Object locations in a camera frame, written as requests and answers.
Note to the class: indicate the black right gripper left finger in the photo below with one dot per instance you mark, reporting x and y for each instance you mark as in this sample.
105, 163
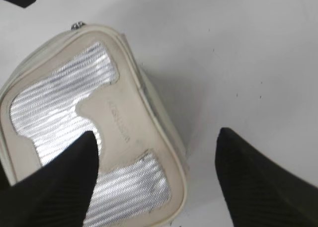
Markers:
58, 194

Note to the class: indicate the silver ring zipper pull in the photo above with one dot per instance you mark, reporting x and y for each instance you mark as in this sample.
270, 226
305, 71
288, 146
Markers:
77, 25

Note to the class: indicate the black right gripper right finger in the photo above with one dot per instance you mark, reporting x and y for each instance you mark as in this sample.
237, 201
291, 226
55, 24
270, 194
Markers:
257, 191

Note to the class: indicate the cream fabric zipper bag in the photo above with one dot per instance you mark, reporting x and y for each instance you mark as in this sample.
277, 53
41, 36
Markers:
88, 80

